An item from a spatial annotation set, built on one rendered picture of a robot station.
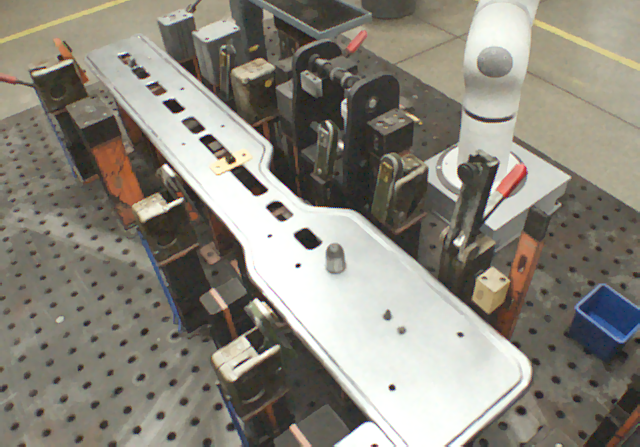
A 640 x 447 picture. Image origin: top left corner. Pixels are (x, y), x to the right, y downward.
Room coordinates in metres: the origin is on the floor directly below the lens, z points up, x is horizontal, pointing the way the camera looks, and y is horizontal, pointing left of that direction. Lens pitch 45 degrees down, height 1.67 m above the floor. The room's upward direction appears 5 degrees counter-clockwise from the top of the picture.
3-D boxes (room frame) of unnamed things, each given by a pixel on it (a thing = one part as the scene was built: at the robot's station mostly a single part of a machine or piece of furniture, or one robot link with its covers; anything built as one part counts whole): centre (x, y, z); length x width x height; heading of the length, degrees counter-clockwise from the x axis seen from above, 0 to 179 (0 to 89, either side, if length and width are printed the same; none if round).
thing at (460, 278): (0.54, -0.22, 0.88); 0.07 x 0.06 x 0.35; 123
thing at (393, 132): (0.77, -0.14, 0.91); 0.07 x 0.05 x 0.42; 123
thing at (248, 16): (1.43, 0.15, 0.92); 0.08 x 0.08 x 0.44; 33
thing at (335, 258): (0.56, -0.02, 1.02); 0.03 x 0.03 x 0.07
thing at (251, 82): (1.06, 0.12, 0.89); 0.13 x 0.11 x 0.38; 123
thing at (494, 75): (0.95, -0.38, 1.10); 0.19 x 0.12 x 0.24; 158
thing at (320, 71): (0.87, -0.06, 0.94); 0.18 x 0.13 x 0.49; 33
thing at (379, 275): (0.85, 0.18, 1.00); 1.38 x 0.22 x 0.02; 33
